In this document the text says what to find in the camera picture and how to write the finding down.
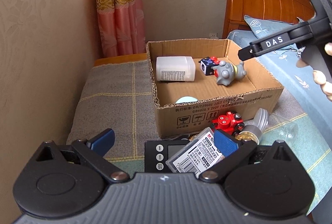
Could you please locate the red toy train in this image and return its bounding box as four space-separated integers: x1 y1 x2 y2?
210 111 245 137

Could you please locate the clear plastic jar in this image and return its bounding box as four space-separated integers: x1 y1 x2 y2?
253 108 298 143

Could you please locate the black digital timer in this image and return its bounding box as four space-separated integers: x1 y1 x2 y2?
144 138 190 173

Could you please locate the grey rhino toy figure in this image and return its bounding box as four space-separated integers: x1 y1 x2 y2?
212 61 247 86

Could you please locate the white round lid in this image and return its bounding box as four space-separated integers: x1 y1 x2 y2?
175 96 197 104

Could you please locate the person's right hand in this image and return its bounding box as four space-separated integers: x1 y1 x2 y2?
296 43 332 101

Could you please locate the blue floral bed sheet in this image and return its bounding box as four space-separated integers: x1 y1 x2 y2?
227 29 332 149

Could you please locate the blue floral pillow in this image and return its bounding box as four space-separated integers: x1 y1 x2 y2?
244 15 294 39

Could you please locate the cardboard box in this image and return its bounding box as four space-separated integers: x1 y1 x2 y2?
146 39 284 138

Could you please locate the dark blue toy cube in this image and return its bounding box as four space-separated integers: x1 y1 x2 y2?
198 56 220 76

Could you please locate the wooden bench edge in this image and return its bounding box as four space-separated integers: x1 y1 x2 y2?
94 53 147 66

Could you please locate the white plastic bottle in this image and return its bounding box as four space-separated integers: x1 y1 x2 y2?
156 56 196 82

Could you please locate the pink curtain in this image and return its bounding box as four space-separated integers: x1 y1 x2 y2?
96 0 146 57

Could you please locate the white wall socket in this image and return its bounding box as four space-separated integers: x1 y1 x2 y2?
209 33 218 39

